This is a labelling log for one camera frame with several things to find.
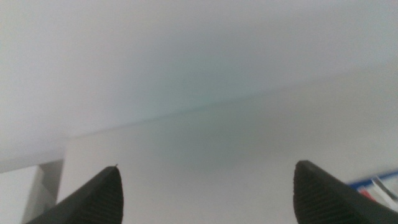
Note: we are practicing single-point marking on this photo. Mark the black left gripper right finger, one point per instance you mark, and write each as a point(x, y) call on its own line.
point(323, 202)

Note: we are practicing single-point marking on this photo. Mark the blue and white packet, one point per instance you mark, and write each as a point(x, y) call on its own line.
point(384, 189)

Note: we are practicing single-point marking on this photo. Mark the white side table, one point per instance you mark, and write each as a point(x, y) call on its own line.
point(18, 193)

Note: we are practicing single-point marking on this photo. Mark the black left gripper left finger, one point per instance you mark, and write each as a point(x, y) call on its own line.
point(96, 202)

